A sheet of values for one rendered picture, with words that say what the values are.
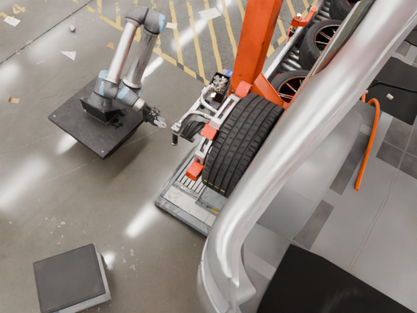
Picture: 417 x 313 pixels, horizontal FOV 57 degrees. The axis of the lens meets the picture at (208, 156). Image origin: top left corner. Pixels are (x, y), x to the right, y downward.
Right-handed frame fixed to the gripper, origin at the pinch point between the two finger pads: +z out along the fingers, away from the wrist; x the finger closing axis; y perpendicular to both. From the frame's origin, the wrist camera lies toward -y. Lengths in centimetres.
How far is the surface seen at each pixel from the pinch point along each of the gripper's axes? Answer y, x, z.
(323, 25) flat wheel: 11, 181, 66
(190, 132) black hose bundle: 40.8, -14.4, 10.4
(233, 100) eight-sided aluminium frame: 56, 12, 19
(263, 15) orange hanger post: 82, 51, 1
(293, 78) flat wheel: 10, 106, 64
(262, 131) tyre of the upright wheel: 72, -4, 38
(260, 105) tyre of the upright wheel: 67, 13, 31
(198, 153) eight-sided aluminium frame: 41, -22, 21
